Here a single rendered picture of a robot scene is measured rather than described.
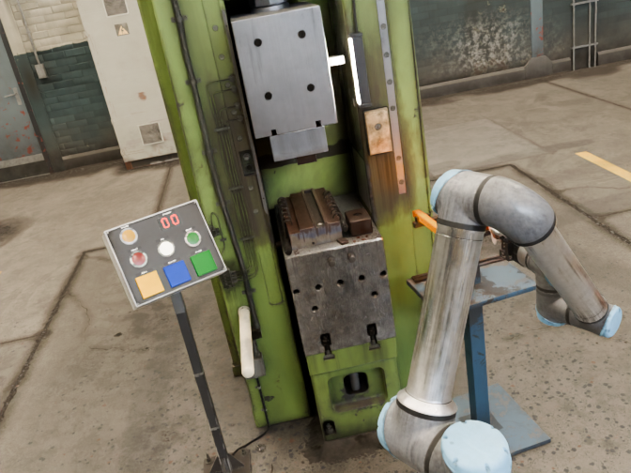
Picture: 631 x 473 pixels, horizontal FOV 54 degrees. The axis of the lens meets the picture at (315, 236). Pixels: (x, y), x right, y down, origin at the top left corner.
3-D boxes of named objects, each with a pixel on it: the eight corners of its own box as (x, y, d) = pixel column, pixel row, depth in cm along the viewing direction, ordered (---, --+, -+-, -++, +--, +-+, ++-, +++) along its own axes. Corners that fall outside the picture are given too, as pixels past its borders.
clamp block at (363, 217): (373, 233, 240) (371, 217, 237) (351, 237, 239) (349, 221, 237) (366, 221, 251) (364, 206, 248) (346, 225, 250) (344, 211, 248)
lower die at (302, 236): (343, 239, 239) (339, 219, 236) (292, 250, 238) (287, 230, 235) (326, 203, 278) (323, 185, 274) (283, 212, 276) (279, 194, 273)
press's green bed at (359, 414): (407, 426, 271) (395, 336, 253) (324, 445, 269) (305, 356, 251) (378, 356, 322) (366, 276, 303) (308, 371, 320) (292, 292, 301)
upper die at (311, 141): (328, 151, 225) (324, 125, 221) (274, 161, 224) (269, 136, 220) (313, 126, 263) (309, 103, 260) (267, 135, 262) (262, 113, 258)
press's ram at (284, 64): (361, 118, 222) (345, 0, 206) (254, 139, 220) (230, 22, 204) (341, 98, 260) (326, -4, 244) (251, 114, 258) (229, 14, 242)
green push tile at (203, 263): (218, 268, 219) (209, 248, 220) (198, 276, 216) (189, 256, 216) (216, 269, 221) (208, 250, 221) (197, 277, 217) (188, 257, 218)
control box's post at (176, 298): (232, 473, 263) (165, 244, 220) (223, 475, 263) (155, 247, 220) (232, 466, 266) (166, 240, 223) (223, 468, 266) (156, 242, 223)
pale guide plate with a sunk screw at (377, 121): (392, 151, 241) (387, 108, 234) (370, 155, 240) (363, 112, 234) (391, 149, 243) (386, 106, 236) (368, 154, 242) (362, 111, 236)
